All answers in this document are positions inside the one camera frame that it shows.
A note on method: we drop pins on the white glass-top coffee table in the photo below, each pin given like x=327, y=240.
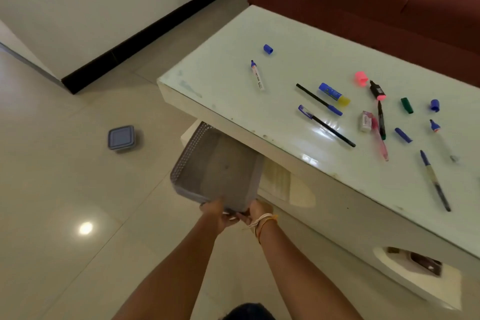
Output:
x=300, y=57

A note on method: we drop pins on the blue marker cap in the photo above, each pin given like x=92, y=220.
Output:
x=434, y=105
x=267, y=49

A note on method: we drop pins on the blue patterned pen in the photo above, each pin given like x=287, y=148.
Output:
x=435, y=181

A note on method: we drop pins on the green marker cap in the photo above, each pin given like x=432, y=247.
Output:
x=407, y=105

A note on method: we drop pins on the blue glue stick yellow cap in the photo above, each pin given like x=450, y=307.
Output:
x=332, y=92

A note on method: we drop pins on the person's left hand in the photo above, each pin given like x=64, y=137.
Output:
x=217, y=214

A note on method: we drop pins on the slim blue pen cap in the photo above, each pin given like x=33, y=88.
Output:
x=403, y=135

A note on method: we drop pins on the person's right hand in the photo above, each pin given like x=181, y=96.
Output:
x=260, y=209

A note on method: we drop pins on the pink pen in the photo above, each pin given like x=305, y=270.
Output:
x=381, y=145

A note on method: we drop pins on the black pen solid blue cap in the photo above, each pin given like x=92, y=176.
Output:
x=317, y=97

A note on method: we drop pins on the pink highlighter cap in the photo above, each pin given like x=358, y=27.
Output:
x=361, y=78

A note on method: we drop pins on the black pen clear blue cap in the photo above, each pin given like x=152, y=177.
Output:
x=330, y=129

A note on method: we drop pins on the person's right forearm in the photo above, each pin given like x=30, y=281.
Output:
x=300, y=278

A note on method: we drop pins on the grey-blue lidded square container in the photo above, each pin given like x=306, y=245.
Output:
x=122, y=138

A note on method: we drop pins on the black skirting board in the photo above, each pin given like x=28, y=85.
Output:
x=112, y=57

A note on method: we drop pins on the dark blue jeans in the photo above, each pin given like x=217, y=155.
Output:
x=247, y=312

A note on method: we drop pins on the white marker blue tip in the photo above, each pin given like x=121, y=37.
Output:
x=257, y=76
x=435, y=126

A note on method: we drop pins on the white eraser pink sleeve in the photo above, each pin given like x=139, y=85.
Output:
x=364, y=123

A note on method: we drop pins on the black highlighter pink tip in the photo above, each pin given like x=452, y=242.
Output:
x=377, y=91

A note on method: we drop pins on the grey perforated plastic basket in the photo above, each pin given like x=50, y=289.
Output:
x=221, y=169

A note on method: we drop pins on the person's left forearm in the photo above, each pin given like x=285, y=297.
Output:
x=176, y=274

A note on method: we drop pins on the thin black marker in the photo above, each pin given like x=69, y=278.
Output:
x=381, y=123

